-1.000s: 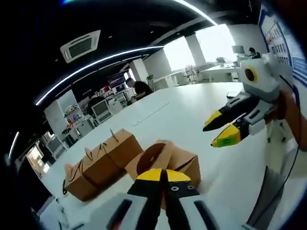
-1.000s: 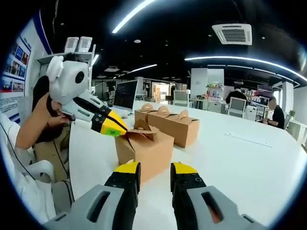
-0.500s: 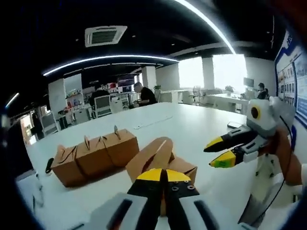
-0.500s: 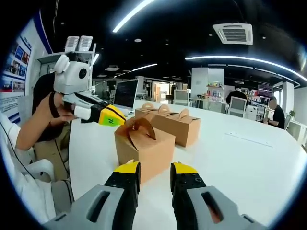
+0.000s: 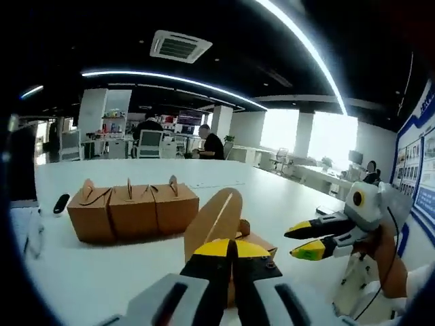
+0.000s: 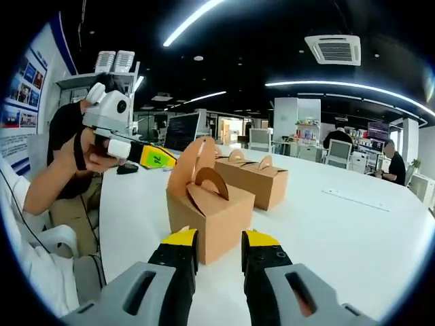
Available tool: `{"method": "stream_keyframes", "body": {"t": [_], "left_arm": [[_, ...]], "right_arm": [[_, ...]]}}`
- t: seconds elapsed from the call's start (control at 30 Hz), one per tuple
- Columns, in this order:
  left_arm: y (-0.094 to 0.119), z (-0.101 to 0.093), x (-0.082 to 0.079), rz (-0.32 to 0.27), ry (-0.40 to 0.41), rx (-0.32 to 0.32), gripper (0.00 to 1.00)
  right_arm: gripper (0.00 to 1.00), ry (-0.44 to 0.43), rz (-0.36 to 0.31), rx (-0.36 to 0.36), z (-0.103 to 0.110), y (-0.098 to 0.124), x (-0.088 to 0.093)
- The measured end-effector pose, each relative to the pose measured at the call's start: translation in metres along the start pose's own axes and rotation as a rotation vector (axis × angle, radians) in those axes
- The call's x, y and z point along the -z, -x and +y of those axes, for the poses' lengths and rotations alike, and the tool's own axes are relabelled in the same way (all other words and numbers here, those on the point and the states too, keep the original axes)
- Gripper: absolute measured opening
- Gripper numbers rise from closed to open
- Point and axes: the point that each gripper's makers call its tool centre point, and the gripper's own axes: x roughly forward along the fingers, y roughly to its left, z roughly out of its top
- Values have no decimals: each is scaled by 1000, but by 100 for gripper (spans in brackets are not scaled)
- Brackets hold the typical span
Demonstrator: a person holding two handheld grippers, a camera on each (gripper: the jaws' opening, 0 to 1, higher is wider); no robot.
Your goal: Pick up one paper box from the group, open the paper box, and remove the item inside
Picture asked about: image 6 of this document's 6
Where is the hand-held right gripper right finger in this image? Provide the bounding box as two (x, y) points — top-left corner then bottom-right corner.
(241, 229), (380, 326)

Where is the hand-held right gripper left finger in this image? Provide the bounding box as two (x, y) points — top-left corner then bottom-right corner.
(63, 228), (200, 326)

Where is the person's left hand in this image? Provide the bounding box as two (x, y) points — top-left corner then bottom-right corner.
(73, 128), (135, 173)

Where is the grey metal shelf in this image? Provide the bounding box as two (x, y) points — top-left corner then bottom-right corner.
(55, 60), (142, 103)

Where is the white ribbed device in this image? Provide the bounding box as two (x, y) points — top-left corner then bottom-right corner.
(94, 50), (116, 74)
(114, 50), (136, 73)

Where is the white laptop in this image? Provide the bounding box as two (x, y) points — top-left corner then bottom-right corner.
(164, 111), (201, 153)

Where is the short ceiling light strip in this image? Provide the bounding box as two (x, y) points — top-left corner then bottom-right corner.
(183, 90), (227, 105)

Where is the white plastic armchair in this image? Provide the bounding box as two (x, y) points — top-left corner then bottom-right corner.
(32, 224), (81, 259)

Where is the long curved ceiling light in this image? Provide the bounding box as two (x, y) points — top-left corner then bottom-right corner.
(162, 0), (227, 48)

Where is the grey mesh chair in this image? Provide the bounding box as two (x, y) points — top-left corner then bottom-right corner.
(249, 128), (273, 152)

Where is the white mesh office chair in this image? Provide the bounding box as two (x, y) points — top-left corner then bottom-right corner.
(325, 139), (353, 170)

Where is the shelf with colourful items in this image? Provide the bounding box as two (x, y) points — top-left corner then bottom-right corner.
(294, 118), (322, 143)

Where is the computer monitor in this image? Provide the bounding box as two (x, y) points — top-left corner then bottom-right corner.
(367, 121), (390, 141)

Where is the ceiling air conditioner unit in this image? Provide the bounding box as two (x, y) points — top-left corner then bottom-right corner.
(304, 33), (362, 66)

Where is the black wrist strap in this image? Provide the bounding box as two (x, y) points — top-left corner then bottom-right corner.
(73, 134), (88, 170)

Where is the black cable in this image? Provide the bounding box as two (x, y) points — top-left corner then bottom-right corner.
(0, 168), (52, 254)
(80, 189), (106, 286)

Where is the wall poster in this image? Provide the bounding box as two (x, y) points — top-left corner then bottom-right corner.
(0, 13), (79, 174)

